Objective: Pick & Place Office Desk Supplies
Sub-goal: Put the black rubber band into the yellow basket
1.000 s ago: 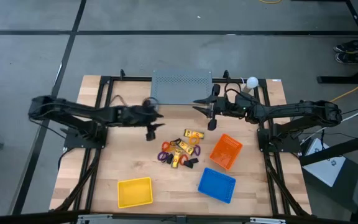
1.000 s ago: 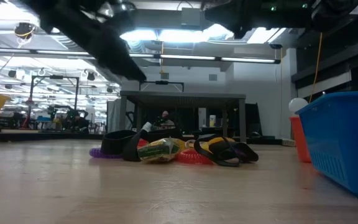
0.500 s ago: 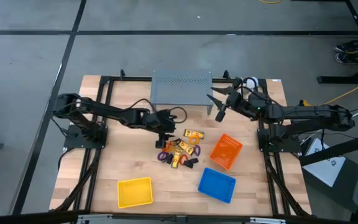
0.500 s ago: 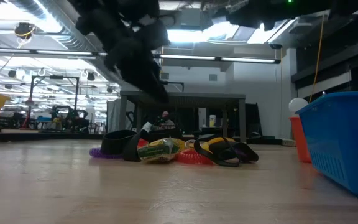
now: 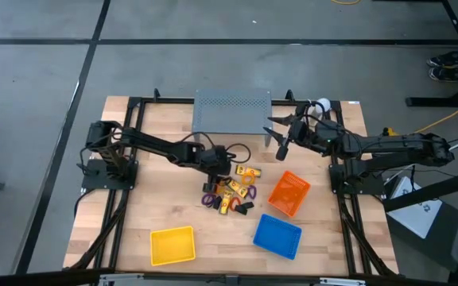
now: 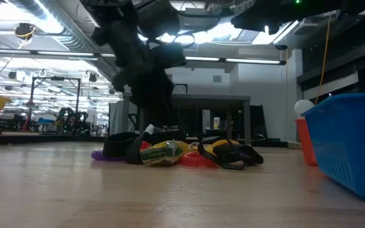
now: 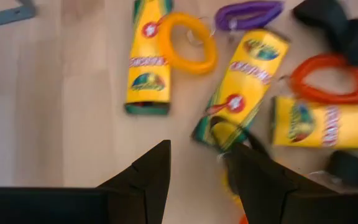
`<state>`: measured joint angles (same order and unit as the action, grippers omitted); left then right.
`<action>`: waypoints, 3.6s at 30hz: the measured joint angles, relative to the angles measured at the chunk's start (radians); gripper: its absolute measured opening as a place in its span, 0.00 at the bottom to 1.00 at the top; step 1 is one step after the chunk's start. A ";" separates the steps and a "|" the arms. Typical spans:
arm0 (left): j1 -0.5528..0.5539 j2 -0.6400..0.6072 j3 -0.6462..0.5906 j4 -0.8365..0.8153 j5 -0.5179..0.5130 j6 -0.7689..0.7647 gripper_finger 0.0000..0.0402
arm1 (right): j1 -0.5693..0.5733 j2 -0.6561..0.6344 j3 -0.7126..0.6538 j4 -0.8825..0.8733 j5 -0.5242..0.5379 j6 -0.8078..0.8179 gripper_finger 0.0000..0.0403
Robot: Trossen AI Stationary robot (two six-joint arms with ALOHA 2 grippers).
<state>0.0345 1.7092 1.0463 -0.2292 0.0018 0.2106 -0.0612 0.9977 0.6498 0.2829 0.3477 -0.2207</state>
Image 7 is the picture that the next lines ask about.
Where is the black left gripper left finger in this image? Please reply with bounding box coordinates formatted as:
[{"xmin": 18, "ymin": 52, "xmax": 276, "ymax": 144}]
[{"xmin": 96, "ymin": 139, "xmax": 172, "ymax": 224}]

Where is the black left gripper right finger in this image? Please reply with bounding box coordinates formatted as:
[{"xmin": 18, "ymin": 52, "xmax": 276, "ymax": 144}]
[{"xmin": 227, "ymin": 142, "xmax": 358, "ymax": 224}]

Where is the yellow spiral wrist keychain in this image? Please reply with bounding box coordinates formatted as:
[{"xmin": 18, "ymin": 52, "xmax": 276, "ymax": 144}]
[
  {"xmin": 157, "ymin": 11, "xmax": 219, "ymax": 75},
  {"xmin": 221, "ymin": 170, "xmax": 245, "ymax": 209}
]

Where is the yellow crayon box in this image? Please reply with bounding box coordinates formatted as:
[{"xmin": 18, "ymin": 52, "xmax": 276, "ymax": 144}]
[
  {"xmin": 124, "ymin": 0, "xmax": 174, "ymax": 116},
  {"xmin": 190, "ymin": 29, "xmax": 291, "ymax": 152},
  {"xmin": 270, "ymin": 95, "xmax": 358, "ymax": 151}
]

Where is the purple spiral wrist keychain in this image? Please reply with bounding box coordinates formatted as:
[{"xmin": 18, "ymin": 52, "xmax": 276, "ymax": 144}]
[{"xmin": 213, "ymin": 0, "xmax": 285, "ymax": 32}]

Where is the grey perforated metal shelf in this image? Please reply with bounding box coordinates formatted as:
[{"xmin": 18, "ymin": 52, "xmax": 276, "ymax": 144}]
[{"xmin": 0, "ymin": 0, "xmax": 37, "ymax": 31}]

